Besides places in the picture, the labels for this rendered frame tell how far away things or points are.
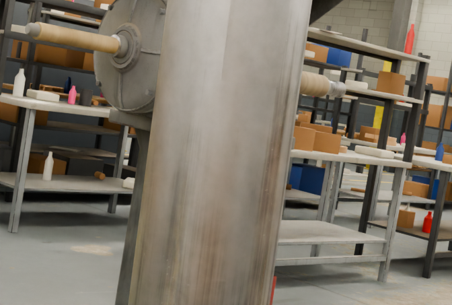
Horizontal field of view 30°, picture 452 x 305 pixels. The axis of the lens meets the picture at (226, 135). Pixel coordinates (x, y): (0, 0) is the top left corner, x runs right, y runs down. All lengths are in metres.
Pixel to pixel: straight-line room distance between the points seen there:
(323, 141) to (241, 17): 5.12
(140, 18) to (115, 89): 0.16
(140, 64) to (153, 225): 1.11
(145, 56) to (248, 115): 1.12
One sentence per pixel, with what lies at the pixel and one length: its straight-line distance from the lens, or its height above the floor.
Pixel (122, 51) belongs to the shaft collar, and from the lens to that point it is 1.68.
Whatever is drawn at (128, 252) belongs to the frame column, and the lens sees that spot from 1.91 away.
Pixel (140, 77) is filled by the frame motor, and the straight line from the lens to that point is 1.67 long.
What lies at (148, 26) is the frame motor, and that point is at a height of 1.30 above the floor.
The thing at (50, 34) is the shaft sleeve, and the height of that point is 1.25.
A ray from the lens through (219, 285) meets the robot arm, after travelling 0.56.
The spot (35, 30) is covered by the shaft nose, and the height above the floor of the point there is 1.25.
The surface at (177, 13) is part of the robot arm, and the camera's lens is 0.57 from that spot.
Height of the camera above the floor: 1.20
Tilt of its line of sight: 3 degrees down
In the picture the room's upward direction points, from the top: 9 degrees clockwise
